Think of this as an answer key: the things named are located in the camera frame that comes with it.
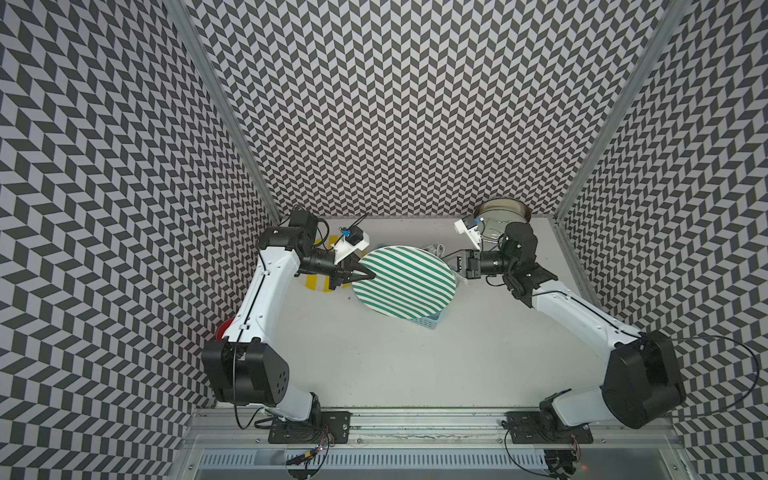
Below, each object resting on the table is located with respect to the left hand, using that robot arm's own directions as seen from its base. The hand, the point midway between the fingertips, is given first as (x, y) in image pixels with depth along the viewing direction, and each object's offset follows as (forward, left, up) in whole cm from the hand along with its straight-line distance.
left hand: (367, 272), depth 71 cm
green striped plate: (-2, -10, -2) cm, 11 cm away
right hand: (-2, -16, +2) cm, 16 cm away
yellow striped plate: (-5, +10, +4) cm, 12 cm away
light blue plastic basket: (-3, -17, -22) cm, 27 cm away
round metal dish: (+31, -40, -13) cm, 52 cm away
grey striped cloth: (+1, -17, +7) cm, 18 cm away
